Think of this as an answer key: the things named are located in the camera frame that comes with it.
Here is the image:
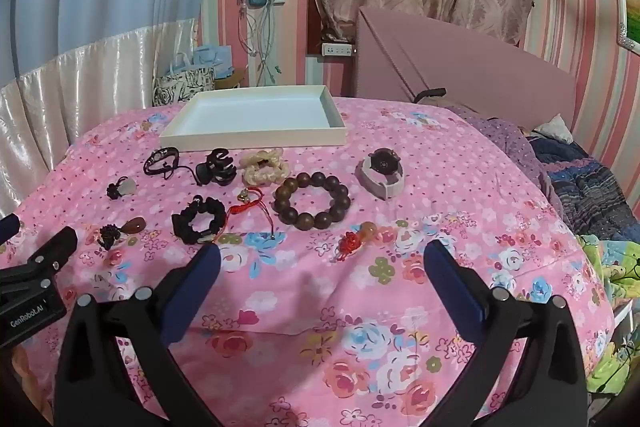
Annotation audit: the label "blue patterned quilt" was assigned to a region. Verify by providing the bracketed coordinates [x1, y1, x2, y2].
[527, 132, 640, 253]

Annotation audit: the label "red cord bracelet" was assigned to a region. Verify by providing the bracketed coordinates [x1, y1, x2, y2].
[227, 188, 281, 242]

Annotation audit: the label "cream flower scrunchie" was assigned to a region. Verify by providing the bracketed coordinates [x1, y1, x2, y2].
[242, 147, 291, 186]

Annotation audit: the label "floral print tote bag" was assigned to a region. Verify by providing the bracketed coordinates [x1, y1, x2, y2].
[152, 72, 216, 106]

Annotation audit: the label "hanging white cables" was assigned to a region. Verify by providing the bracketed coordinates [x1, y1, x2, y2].
[237, 0, 284, 86]

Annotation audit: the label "light blue paper bag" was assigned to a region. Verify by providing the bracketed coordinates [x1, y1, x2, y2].
[170, 46, 234, 80]

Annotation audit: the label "brown wooden bead bracelet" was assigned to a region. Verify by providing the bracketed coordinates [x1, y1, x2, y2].
[273, 172, 351, 228]

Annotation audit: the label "green cartoon blanket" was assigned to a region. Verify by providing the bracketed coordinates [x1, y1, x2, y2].
[575, 232, 640, 395]

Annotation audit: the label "cream satin curtain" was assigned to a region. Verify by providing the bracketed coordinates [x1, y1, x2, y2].
[0, 18, 201, 218]

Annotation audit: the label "white pillow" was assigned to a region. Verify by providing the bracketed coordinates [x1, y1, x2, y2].
[534, 114, 574, 143]

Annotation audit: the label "brown cardboard box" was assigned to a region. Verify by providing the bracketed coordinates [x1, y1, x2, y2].
[215, 69, 249, 90]

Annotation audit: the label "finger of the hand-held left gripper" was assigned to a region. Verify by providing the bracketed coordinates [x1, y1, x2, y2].
[0, 227, 79, 289]
[0, 214, 22, 251]

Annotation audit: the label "brown pendant black knot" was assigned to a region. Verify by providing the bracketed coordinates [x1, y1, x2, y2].
[97, 217, 147, 250]

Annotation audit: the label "purple dotted quilt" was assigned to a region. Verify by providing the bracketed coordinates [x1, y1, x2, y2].
[445, 104, 557, 208]

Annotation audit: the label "pale jade pendant black cord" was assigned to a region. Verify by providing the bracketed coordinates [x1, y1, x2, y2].
[106, 177, 137, 200]

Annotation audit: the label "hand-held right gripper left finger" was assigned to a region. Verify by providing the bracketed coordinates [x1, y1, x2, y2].
[54, 243, 223, 427]

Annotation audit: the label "pink padded headboard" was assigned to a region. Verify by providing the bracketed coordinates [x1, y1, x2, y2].
[356, 5, 578, 135]

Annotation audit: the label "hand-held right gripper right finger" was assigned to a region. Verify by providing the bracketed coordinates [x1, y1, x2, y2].
[424, 239, 588, 427]

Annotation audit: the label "black hair claw clip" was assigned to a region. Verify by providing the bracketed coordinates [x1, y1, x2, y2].
[196, 148, 237, 186]

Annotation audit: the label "red knot amber bead charm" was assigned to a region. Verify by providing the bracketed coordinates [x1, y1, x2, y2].
[331, 222, 381, 264]

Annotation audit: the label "white strap wrist watch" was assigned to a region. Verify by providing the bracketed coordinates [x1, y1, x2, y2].
[356, 148, 405, 199]

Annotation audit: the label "white shallow tray box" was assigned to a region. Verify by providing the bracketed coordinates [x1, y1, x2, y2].
[160, 85, 347, 152]

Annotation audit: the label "black braided cord bracelet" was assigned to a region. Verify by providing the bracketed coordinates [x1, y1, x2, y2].
[143, 147, 198, 182]

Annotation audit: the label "silver picture frame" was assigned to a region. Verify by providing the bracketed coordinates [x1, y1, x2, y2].
[614, 0, 640, 54]

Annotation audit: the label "black scrunchie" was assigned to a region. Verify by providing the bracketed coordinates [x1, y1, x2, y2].
[171, 195, 228, 244]

